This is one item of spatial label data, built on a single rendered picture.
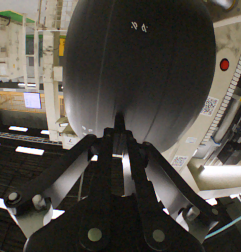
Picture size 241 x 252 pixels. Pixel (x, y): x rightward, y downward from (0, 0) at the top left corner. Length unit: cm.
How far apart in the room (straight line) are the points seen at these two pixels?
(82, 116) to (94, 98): 5
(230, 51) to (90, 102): 49
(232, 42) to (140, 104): 43
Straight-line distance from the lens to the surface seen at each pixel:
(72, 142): 88
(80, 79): 19
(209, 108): 53
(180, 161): 63
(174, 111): 21
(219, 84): 52
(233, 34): 55
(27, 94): 453
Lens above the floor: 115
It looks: 29 degrees up
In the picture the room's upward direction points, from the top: 169 degrees counter-clockwise
